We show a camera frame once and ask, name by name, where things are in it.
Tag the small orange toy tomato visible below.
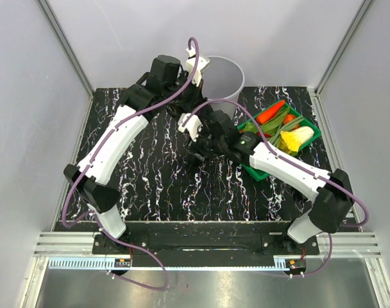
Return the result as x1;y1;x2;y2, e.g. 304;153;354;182
282;114;296;125

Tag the aluminium frame rail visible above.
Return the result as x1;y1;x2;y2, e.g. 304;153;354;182
35;0;95;98

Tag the green toy leaf vegetable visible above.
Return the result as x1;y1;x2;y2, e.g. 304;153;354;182
260;107;290;134

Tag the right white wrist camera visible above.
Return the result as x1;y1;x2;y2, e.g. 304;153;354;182
178;114;202;142

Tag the black plastic trash bag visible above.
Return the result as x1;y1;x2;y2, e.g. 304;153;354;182
166;92;207;121

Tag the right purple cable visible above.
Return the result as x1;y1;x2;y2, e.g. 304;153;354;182
183;98;371;278

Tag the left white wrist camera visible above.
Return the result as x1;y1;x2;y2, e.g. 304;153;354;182
184;48;210;87

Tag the grey plastic trash bin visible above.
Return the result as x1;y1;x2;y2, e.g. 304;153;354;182
202;56;245;101

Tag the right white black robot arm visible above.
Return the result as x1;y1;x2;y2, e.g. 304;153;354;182
178;110;353;254

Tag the orange toy carrot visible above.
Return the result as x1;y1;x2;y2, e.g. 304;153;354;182
256;100;285;124

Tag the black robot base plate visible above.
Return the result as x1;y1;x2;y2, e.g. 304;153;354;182
92;221;319;270

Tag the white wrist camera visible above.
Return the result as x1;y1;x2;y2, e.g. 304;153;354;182
184;48;210;87
178;114;202;142

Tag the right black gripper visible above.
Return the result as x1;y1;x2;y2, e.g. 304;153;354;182
183;123;226;162

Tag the green plastic vegetable basket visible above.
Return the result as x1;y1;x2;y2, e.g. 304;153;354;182
236;101;321;183

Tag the purple cable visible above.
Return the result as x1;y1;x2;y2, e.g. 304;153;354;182
60;37;201;291
183;98;371;278

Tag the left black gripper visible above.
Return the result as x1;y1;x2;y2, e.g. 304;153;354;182
164;70;205;112

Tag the green toy bean bundle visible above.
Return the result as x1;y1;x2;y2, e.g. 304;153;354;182
268;128;293;148

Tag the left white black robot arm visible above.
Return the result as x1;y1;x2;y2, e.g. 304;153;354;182
62;53;210;253

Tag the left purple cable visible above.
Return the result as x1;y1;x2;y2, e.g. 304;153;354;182
60;37;201;291

